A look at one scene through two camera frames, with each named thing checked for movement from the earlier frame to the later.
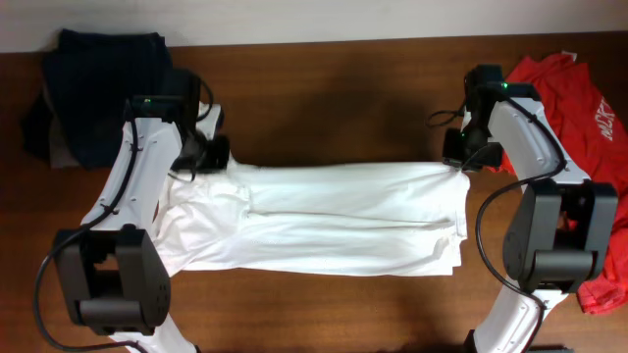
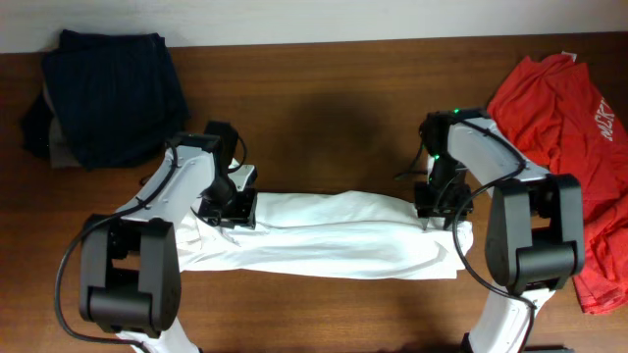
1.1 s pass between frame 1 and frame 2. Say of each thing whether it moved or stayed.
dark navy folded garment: stayed
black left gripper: moved
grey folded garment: stayed
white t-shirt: moved
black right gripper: moved
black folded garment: stayed
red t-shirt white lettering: stayed
